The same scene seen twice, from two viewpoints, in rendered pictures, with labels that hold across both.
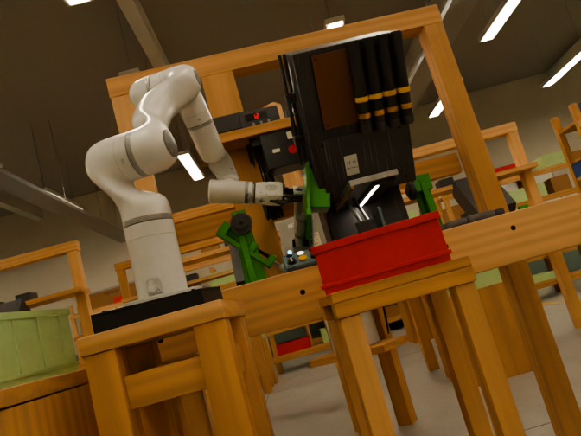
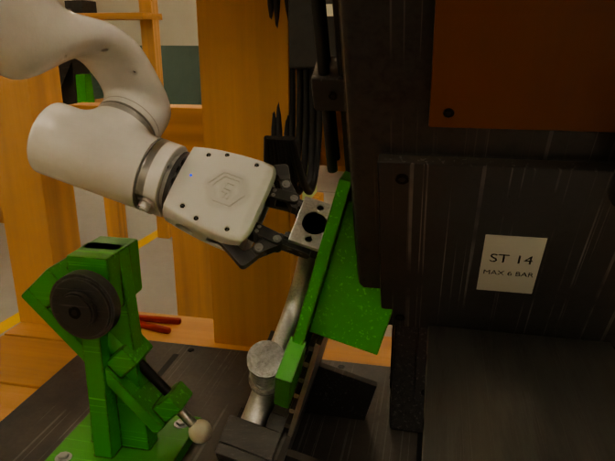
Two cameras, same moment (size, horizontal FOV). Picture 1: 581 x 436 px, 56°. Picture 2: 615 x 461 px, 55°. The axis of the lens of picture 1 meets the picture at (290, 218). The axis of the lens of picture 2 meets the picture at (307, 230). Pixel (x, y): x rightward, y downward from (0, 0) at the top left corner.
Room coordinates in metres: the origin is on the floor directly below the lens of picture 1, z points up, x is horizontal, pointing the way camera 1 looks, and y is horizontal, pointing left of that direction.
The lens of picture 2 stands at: (1.35, -0.23, 1.39)
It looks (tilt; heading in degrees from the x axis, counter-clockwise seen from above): 18 degrees down; 18
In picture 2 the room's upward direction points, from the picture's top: straight up
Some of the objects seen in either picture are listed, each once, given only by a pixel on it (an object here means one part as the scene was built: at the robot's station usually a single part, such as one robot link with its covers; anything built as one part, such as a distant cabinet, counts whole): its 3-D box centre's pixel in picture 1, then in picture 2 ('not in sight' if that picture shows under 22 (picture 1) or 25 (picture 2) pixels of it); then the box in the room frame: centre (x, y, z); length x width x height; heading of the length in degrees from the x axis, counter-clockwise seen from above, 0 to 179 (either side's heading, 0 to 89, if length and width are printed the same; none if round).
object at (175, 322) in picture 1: (170, 325); not in sight; (1.32, 0.35, 0.83); 0.32 x 0.32 x 0.04; 0
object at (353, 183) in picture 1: (362, 194); (515, 349); (1.87, -0.27, 1.11); 0.39 x 0.16 x 0.03; 6
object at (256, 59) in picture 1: (278, 54); not in sight; (2.26, -0.15, 1.89); 1.50 x 0.09 x 0.09; 96
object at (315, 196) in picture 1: (315, 192); (356, 265); (1.89, -0.11, 1.17); 0.13 x 0.12 x 0.20; 96
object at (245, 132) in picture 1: (302, 129); not in sight; (2.22, -0.15, 1.52); 0.90 x 0.25 x 0.04; 96
